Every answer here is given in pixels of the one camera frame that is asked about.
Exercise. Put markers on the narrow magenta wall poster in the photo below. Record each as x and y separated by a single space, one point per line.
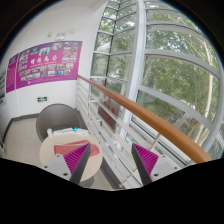
11 74

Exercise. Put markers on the white books on table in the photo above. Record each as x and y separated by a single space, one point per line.
79 131

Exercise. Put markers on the orange wooden handrail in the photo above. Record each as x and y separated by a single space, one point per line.
178 138

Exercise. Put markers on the white metal railing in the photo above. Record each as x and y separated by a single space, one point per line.
116 139

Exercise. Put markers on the blue poster at left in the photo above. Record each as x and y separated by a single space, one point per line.
2 87

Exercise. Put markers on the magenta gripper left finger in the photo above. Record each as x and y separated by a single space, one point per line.
70 166

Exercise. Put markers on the red towel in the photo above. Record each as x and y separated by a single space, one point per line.
78 146

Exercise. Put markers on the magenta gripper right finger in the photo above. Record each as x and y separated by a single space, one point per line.
152 167

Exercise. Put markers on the large magenta wall poster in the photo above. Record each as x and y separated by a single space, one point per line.
49 62

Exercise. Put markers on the green exit sign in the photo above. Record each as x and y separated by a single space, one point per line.
42 99

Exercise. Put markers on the white window frame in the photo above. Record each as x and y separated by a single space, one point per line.
153 54

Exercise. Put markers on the grey tub chair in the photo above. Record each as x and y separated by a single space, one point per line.
57 117

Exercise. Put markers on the round beige table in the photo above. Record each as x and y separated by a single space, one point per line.
65 143

